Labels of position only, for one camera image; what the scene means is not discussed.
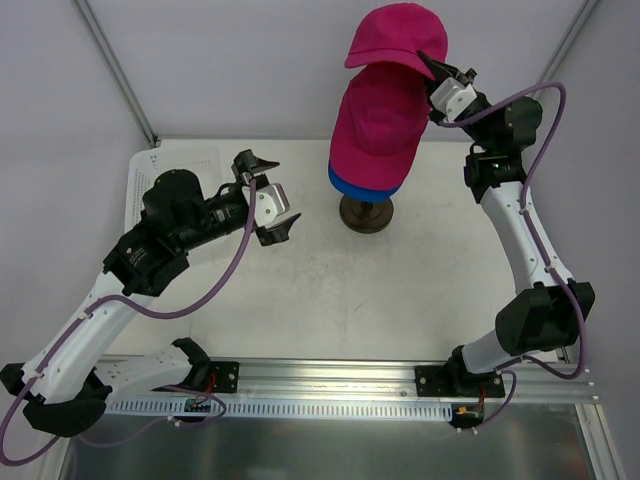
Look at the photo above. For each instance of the pink cap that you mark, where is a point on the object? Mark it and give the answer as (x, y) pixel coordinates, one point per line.
(396, 33)
(382, 117)

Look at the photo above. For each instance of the blue cap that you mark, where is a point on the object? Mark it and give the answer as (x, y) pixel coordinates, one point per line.
(359, 193)

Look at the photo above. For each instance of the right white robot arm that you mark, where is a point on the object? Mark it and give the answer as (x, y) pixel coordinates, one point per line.
(545, 323)

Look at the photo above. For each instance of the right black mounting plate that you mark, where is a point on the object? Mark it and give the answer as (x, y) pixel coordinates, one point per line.
(440, 381)

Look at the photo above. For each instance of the black mounting plate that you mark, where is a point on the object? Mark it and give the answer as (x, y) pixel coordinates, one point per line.
(440, 381)
(222, 377)

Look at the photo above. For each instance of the aluminium rail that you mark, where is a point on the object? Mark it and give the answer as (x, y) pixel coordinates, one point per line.
(352, 380)

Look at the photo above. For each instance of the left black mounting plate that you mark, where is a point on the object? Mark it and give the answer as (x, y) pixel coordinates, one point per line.
(222, 377)

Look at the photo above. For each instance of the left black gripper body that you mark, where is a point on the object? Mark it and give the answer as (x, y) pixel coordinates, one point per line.
(244, 185)

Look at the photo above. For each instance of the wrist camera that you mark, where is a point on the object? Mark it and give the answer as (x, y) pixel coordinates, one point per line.
(454, 99)
(281, 204)

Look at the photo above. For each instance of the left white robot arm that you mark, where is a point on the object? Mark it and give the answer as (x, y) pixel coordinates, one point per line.
(63, 391)

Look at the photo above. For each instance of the white plastic basket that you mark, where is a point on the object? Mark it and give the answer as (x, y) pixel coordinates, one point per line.
(146, 166)

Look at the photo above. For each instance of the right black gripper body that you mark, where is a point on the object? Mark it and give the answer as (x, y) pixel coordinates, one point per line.
(451, 73)

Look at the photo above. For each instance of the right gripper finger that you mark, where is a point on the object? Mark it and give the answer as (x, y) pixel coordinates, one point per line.
(438, 72)
(431, 87)

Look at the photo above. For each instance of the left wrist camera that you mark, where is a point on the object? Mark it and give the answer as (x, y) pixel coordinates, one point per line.
(281, 204)

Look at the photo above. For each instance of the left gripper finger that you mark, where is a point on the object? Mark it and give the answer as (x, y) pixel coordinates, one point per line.
(277, 234)
(247, 166)

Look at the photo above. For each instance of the white slotted cable duct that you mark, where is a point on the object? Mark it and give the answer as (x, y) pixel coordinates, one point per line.
(178, 406)

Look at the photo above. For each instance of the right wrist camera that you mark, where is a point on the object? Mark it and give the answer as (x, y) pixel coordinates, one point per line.
(454, 99)

